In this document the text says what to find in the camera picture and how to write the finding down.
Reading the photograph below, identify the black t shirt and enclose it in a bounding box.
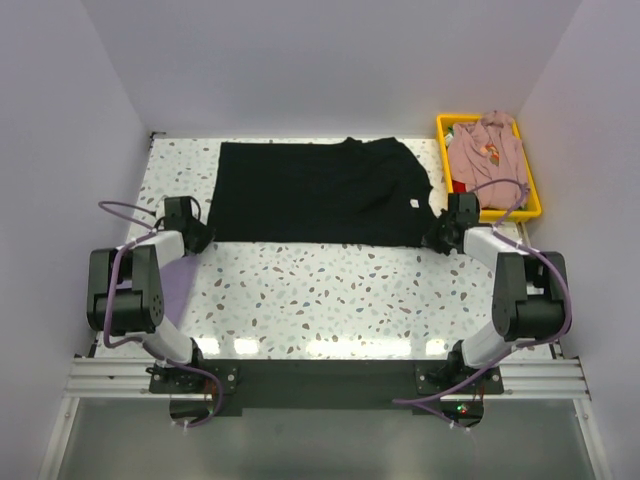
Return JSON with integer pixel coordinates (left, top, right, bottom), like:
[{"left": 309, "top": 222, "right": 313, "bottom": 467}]
[{"left": 207, "top": 138, "right": 436, "bottom": 247}]

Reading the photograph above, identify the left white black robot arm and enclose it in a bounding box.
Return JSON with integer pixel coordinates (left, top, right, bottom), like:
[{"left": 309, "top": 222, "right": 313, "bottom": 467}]
[{"left": 86, "top": 196, "right": 213, "bottom": 392}]

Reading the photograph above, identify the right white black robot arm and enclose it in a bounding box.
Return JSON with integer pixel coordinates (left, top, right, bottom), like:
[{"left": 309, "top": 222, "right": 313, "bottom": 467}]
[{"left": 424, "top": 193, "right": 572, "bottom": 393}]

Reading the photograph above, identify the red garment in bin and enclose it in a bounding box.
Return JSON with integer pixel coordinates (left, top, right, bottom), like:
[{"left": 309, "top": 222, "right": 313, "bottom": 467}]
[{"left": 452, "top": 181, "right": 466, "bottom": 193}]

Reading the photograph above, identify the folded lavender t shirt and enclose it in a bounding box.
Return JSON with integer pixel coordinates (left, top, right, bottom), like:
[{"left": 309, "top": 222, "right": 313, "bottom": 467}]
[{"left": 110, "top": 252, "right": 198, "bottom": 337}]

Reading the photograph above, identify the pink shirt in bin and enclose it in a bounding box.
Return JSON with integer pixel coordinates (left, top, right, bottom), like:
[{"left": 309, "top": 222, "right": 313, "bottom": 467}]
[{"left": 447, "top": 111, "right": 528, "bottom": 210}]

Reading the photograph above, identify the yellow plastic bin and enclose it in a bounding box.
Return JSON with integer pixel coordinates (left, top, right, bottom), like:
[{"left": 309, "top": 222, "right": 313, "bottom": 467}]
[{"left": 436, "top": 113, "right": 542, "bottom": 223}]

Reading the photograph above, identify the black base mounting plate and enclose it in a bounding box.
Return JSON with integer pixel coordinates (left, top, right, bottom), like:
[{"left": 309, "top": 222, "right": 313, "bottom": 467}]
[{"left": 146, "top": 359, "right": 504, "bottom": 426}]

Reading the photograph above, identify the aluminium extrusion rail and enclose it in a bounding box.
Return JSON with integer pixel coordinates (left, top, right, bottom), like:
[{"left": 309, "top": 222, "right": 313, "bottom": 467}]
[{"left": 64, "top": 358, "right": 590, "bottom": 400}]

